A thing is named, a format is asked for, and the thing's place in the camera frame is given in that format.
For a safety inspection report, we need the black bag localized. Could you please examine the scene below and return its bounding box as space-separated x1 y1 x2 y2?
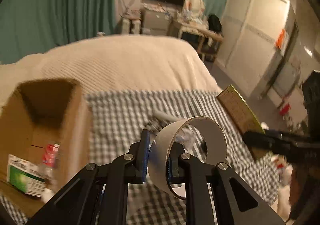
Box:
208 14 222 34

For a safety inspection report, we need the grey cylindrical stick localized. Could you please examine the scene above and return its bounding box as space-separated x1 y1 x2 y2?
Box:
153 109 180 122

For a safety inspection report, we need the green white checkered cloth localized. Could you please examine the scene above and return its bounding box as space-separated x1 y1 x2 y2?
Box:
0 89 282 225

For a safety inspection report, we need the clear plastic bottle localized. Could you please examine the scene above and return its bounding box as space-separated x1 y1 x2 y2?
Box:
38 143 60 203

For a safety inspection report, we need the cream white bed blanket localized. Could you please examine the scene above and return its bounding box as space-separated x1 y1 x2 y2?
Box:
1 35 221 104

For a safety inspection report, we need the wooden dressing table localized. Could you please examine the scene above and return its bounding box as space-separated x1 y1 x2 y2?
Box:
168 20 223 62

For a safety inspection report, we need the brown cardboard box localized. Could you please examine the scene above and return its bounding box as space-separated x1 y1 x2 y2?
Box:
1 79 92 217

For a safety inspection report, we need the red cream amoxicillin medicine box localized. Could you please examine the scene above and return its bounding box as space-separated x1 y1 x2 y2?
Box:
216 84 270 162

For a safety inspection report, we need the round vanity mirror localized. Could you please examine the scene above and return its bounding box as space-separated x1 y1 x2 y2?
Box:
183 0 205 18

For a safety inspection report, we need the white louvered wardrobe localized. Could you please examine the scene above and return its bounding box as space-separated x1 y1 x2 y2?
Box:
216 0 295 98

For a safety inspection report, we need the white tape roll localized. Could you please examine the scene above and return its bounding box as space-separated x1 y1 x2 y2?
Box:
148 116 227 200

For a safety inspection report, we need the grey cabinet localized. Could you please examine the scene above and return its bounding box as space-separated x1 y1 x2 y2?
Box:
141 8 176 36

